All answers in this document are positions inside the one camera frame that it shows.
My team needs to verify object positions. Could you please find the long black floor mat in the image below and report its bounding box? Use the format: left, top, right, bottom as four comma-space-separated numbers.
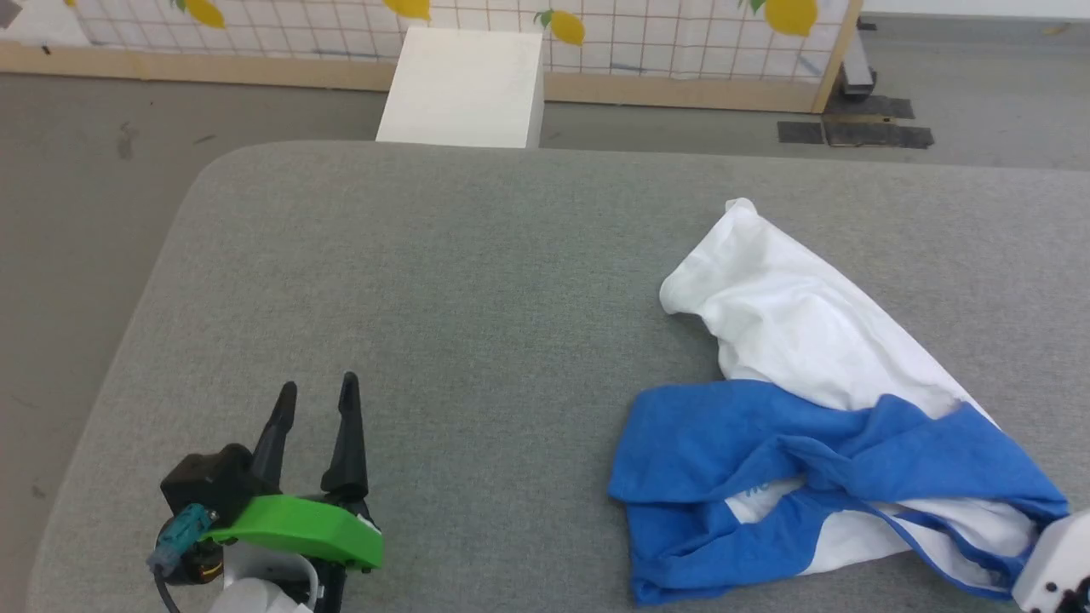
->
823, 121, 936, 151

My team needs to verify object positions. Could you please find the white and blue t-shirt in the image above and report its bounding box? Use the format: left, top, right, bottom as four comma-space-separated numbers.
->
607, 198, 1070, 607

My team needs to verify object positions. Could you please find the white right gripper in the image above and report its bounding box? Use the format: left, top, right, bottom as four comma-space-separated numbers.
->
1012, 508, 1090, 613

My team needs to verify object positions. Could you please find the white box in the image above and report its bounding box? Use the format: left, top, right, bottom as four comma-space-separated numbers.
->
375, 25, 546, 151

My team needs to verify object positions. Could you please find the black cable with teal connector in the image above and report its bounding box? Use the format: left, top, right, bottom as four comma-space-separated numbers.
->
146, 501, 220, 613

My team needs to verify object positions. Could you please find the black floor mat under stand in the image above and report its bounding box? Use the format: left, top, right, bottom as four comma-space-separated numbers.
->
823, 93, 916, 121

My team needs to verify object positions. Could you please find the lemon-print screen with wooden frame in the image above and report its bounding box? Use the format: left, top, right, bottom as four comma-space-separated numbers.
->
0, 0, 866, 115

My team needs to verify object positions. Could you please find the grey metal stand foot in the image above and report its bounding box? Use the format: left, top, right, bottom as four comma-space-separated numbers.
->
838, 32, 878, 100

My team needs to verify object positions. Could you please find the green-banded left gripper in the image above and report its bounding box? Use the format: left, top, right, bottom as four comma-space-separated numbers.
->
204, 371, 385, 613

